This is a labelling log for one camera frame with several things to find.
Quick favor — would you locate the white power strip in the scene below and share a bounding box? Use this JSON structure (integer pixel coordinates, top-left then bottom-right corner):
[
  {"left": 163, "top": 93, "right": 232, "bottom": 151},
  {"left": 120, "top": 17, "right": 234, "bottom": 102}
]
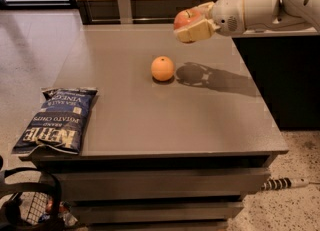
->
[{"left": 261, "top": 177, "right": 309, "bottom": 191}]

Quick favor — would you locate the metal rail bar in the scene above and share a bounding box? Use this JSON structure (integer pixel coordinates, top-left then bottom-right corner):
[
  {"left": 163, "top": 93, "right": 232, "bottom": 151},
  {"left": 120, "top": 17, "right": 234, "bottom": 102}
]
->
[{"left": 91, "top": 17, "right": 174, "bottom": 23}]

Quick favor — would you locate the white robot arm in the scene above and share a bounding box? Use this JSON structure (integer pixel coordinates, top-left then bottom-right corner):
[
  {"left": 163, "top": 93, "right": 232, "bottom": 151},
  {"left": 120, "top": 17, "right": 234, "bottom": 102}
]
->
[{"left": 174, "top": 0, "right": 320, "bottom": 43}]

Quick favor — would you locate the grey drawer cabinet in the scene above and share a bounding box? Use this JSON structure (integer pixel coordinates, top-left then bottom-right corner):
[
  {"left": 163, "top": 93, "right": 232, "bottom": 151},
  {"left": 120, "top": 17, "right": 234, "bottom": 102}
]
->
[{"left": 31, "top": 25, "right": 287, "bottom": 231}]

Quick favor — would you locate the black wire basket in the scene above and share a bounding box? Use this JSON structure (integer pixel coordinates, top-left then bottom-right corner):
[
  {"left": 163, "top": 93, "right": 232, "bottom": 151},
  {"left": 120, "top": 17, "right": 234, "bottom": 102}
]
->
[{"left": 0, "top": 167, "right": 65, "bottom": 231}]

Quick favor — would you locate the left metal wall bracket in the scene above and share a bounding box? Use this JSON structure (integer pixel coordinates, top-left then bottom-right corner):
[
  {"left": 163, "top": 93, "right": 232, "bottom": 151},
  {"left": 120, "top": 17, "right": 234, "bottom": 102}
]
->
[{"left": 117, "top": 0, "right": 133, "bottom": 24}]

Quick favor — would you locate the red apple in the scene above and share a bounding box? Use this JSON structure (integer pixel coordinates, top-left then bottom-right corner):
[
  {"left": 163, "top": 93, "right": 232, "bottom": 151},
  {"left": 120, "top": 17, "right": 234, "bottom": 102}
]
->
[{"left": 173, "top": 8, "right": 202, "bottom": 30}]

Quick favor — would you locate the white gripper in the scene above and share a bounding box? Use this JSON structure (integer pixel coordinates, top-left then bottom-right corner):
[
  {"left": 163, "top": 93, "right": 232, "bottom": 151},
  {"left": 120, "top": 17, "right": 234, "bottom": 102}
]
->
[{"left": 174, "top": 0, "right": 245, "bottom": 43}]

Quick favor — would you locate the blue kettle chip bag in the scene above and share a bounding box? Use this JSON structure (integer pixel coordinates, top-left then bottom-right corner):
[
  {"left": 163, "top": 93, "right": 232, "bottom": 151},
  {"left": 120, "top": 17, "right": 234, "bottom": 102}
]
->
[{"left": 12, "top": 88, "right": 97, "bottom": 155}]

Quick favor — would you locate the orange fruit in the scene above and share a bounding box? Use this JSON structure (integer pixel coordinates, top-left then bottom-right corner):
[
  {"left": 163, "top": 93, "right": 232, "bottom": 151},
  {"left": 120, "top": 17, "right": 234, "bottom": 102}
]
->
[{"left": 151, "top": 56, "right": 175, "bottom": 82}]

